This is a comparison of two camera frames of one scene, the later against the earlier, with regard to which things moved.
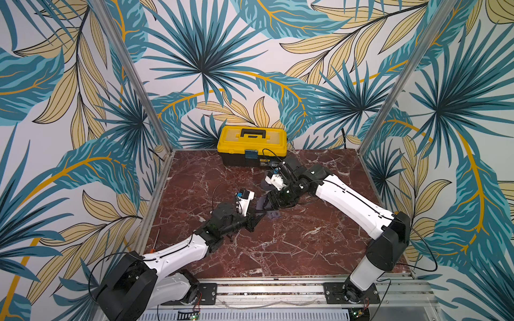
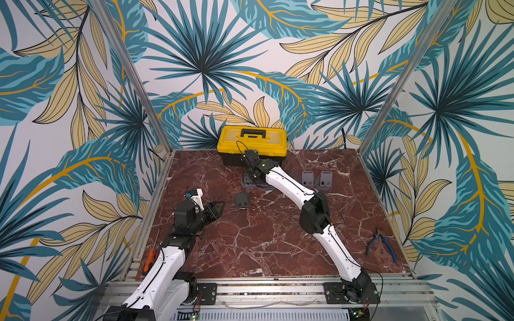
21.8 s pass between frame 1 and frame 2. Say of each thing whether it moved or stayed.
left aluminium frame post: stayed
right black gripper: moved
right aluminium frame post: stayed
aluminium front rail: stayed
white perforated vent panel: stayed
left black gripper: moved
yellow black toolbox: stayed
